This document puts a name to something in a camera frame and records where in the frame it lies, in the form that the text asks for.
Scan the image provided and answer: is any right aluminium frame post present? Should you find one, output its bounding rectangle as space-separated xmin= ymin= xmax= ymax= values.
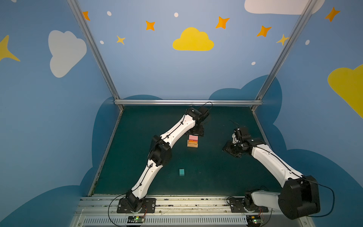
xmin=251 ymin=0 xmax=318 ymax=113

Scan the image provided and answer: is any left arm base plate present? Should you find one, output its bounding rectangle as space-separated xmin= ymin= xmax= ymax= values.
xmin=116 ymin=198 xmax=156 ymax=214

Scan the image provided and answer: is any pink rectangular block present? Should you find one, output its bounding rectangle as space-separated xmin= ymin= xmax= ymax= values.
xmin=189 ymin=135 xmax=199 ymax=141

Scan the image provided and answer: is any natural wood block diagonal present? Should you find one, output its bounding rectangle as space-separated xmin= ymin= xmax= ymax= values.
xmin=187 ymin=143 xmax=198 ymax=148

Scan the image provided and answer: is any aluminium frame post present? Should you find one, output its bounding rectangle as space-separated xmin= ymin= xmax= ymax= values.
xmin=251 ymin=0 xmax=318 ymax=113
xmin=67 ymin=0 xmax=120 ymax=103

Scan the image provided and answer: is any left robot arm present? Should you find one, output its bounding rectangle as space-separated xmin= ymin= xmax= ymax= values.
xmin=125 ymin=107 xmax=209 ymax=212

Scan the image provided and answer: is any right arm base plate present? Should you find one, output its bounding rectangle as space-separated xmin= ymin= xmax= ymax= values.
xmin=226 ymin=197 xmax=269 ymax=213

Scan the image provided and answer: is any right controller board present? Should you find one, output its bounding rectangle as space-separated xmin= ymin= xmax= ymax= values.
xmin=246 ymin=216 xmax=263 ymax=227

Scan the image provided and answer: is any left controller board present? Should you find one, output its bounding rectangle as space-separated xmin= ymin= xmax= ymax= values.
xmin=127 ymin=216 xmax=145 ymax=224

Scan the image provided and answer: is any controller board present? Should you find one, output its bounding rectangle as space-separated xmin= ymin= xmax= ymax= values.
xmin=246 ymin=216 xmax=263 ymax=227
xmin=127 ymin=216 xmax=145 ymax=224

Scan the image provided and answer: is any left aluminium frame post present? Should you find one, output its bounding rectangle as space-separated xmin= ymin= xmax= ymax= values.
xmin=67 ymin=0 xmax=120 ymax=103

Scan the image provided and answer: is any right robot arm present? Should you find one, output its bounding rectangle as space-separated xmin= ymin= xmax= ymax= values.
xmin=222 ymin=139 xmax=320 ymax=220

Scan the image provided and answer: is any back aluminium frame bar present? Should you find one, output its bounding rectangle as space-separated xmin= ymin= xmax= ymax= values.
xmin=114 ymin=99 xmax=263 ymax=107

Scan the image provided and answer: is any aluminium front rail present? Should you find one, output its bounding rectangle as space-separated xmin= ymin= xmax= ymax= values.
xmin=70 ymin=195 xmax=315 ymax=227

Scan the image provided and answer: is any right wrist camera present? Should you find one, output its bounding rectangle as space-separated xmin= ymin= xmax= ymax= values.
xmin=232 ymin=127 xmax=251 ymax=144

